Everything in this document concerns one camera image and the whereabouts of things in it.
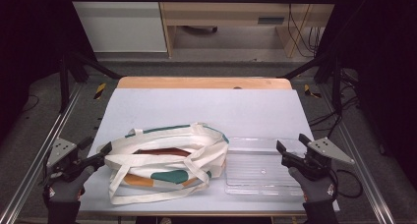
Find light wooden desk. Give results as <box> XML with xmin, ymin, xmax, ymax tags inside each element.
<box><xmin>156</xmin><ymin>0</ymin><xmax>342</xmax><ymax>59</ymax></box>

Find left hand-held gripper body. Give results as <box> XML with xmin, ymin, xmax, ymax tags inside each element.
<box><xmin>46</xmin><ymin>138</ymin><xmax>106</xmax><ymax>183</ymax></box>

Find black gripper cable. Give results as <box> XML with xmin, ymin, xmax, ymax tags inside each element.
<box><xmin>328</xmin><ymin>168</ymin><xmax>364</xmax><ymax>199</ymax></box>

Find light wooden board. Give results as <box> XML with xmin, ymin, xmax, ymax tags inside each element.
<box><xmin>116</xmin><ymin>76</ymin><xmax>293</xmax><ymax>90</ymax></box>

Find black floor cables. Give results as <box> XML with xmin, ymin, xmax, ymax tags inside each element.
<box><xmin>308</xmin><ymin>68</ymin><xmax>361</xmax><ymax>140</ymax></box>

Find aluminium rail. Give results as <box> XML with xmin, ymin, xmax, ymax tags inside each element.
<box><xmin>318</xmin><ymin>83</ymin><xmax>396</xmax><ymax>224</ymax></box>
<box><xmin>0</xmin><ymin>82</ymin><xmax>85</xmax><ymax>224</ymax></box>

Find cream canvas tote bag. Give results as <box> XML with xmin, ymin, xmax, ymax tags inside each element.
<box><xmin>96</xmin><ymin>121</ymin><xmax>230</xmax><ymax>206</ymax></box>

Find hanging black cables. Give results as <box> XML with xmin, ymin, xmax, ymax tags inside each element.
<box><xmin>285</xmin><ymin>0</ymin><xmax>325</xmax><ymax>59</ymax></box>

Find clear plastic tray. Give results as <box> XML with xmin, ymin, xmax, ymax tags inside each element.
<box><xmin>224</xmin><ymin>137</ymin><xmax>313</xmax><ymax>197</ymax></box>

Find black frame strut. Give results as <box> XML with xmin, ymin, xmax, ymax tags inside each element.
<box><xmin>58</xmin><ymin>49</ymin><xmax>123</xmax><ymax>114</ymax></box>
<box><xmin>280</xmin><ymin>49</ymin><xmax>346</xmax><ymax>114</ymax></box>

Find brown rectangular box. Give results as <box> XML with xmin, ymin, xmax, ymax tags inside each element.
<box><xmin>134</xmin><ymin>146</ymin><xmax>192</xmax><ymax>158</ymax></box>

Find black chair base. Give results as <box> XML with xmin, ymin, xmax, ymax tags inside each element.
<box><xmin>181</xmin><ymin>25</ymin><xmax>218</xmax><ymax>34</ymax></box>

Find thin black floor cable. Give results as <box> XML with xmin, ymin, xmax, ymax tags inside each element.
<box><xmin>20</xmin><ymin>93</ymin><xmax>40</xmax><ymax>114</ymax></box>

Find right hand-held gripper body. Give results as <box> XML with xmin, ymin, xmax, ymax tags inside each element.
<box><xmin>288</xmin><ymin>137</ymin><xmax>356</xmax><ymax>182</ymax></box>

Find white cabinet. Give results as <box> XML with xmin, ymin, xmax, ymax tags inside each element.
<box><xmin>66</xmin><ymin>0</ymin><xmax>168</xmax><ymax>53</ymax></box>

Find yellow black tape strip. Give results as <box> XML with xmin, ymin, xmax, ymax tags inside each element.
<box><xmin>303</xmin><ymin>84</ymin><xmax>323</xmax><ymax>99</ymax></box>
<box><xmin>93</xmin><ymin>83</ymin><xmax>108</xmax><ymax>101</ymax></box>

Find person's left hand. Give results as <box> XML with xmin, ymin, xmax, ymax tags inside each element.
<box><xmin>42</xmin><ymin>166</ymin><xmax>96</xmax><ymax>204</ymax></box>

